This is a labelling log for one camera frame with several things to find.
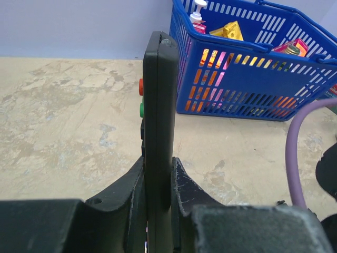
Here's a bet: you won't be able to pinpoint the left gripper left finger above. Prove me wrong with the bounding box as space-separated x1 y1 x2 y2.
85 157 147 252

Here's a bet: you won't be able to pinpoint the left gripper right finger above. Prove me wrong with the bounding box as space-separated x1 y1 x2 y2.
171 158 225 252

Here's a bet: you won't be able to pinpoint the black remote control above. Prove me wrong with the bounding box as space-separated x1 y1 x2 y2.
138 31 179 252

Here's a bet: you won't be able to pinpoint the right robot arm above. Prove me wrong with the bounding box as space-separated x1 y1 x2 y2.
315 143 337 200

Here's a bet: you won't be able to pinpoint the blue plastic basket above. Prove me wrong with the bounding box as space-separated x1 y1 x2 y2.
170 1 336 121

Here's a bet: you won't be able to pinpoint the white pump bottle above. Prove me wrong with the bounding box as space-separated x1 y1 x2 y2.
190 0 207 34

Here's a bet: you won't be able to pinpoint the yellow snack bag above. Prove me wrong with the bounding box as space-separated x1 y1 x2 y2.
209 21 244 41

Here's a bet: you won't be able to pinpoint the blue green sponge pack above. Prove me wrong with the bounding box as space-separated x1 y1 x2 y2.
318 84 337 100

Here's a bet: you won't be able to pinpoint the orange carton box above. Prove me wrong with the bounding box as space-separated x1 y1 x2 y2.
272 38 309 57

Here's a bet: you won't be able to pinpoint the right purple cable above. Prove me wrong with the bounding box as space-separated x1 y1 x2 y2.
285 99 337 210

